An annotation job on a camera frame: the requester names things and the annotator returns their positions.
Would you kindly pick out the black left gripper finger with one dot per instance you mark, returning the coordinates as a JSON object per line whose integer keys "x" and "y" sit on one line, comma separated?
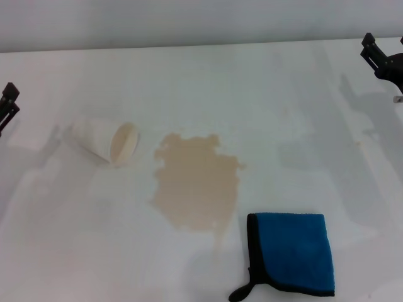
{"x": 9, "y": 97}

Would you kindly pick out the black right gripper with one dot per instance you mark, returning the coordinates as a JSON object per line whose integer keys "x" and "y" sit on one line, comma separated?
{"x": 396, "y": 70}

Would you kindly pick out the white paper cup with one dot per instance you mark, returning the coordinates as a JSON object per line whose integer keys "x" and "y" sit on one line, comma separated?
{"x": 94, "y": 138}

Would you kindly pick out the blue rag with black trim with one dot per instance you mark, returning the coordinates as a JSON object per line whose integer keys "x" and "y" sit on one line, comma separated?
{"x": 296, "y": 248}

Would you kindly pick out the brown water stain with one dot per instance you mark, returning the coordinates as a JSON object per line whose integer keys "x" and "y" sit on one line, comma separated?
{"x": 195, "y": 179}

